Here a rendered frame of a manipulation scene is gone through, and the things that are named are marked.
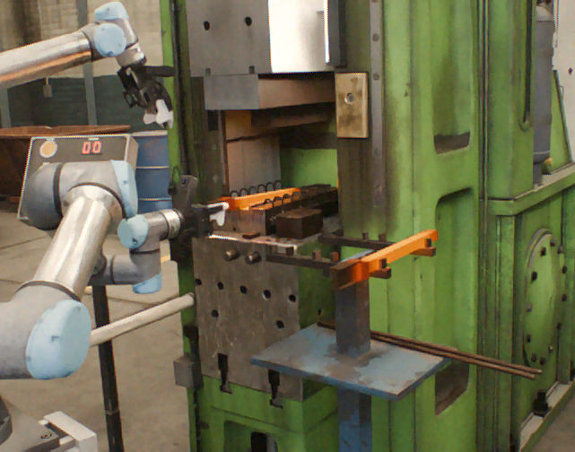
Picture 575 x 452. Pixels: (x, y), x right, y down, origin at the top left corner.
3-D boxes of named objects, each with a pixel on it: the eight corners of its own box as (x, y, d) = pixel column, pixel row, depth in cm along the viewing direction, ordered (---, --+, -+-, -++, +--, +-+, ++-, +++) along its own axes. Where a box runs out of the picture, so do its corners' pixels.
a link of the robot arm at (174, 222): (147, 210, 184) (170, 212, 179) (161, 207, 188) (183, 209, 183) (149, 239, 185) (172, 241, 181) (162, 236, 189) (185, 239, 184)
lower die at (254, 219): (265, 236, 206) (264, 206, 204) (213, 230, 217) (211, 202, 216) (344, 210, 239) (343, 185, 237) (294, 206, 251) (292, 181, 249)
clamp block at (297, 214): (300, 239, 199) (300, 216, 198) (275, 237, 204) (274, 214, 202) (325, 231, 208) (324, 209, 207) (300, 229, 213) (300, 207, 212)
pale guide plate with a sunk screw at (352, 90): (365, 137, 195) (363, 73, 191) (336, 137, 200) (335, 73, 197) (369, 136, 196) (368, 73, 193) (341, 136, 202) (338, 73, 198)
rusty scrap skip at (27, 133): (62, 213, 783) (53, 134, 766) (-46, 204, 880) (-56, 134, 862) (138, 195, 883) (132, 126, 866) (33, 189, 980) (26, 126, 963)
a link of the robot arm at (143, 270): (123, 287, 185) (119, 245, 183) (167, 286, 185) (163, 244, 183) (114, 296, 178) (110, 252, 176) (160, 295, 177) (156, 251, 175)
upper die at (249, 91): (259, 109, 199) (257, 73, 197) (204, 109, 210) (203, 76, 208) (341, 100, 232) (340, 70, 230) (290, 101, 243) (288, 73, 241)
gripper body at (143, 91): (129, 111, 195) (110, 71, 189) (149, 95, 200) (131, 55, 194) (150, 110, 191) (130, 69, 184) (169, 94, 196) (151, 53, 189)
